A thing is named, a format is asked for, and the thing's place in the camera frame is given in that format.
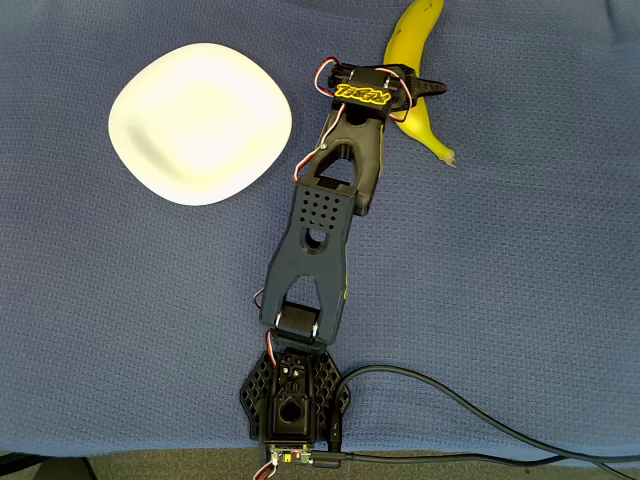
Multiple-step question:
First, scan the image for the black cable with straight plug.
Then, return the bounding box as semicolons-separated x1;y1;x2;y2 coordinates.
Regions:
327;364;640;464

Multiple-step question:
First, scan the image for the blue knitted table cloth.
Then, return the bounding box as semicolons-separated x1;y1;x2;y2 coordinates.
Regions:
0;0;640;464

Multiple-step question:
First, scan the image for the black camera tripod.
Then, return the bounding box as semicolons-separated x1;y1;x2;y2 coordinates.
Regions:
0;452;99;480

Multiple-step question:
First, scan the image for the white rounded square plate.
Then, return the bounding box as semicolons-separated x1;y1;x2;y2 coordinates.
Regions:
107;42;294;207

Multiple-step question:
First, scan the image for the yellow banana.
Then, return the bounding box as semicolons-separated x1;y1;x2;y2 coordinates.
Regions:
382;0;457;169

